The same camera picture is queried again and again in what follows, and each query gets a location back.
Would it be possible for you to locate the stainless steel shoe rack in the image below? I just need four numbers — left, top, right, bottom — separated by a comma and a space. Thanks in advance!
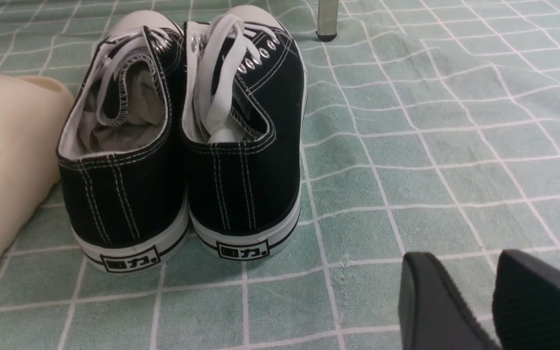
317, 0, 339, 42

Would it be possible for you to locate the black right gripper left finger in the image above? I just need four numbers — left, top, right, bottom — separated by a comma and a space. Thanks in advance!
398, 252, 501, 350

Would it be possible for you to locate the right cream foam slipper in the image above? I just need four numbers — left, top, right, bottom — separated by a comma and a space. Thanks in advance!
0, 74, 75, 258

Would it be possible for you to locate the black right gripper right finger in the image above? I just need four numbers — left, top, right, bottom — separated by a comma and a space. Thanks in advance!
492, 249, 560, 350

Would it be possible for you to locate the left black canvas sneaker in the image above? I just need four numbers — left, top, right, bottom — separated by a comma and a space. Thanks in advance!
56, 10, 190, 275

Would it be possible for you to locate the black canvas sneaker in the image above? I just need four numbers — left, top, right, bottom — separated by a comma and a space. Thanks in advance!
179, 5, 307, 261
56, 10, 190, 275

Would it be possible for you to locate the right black canvas sneaker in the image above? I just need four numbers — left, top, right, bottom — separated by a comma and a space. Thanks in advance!
179, 5, 307, 261

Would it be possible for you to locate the green checkered tablecloth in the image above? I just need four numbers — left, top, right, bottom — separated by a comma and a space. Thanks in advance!
0, 0, 560, 350

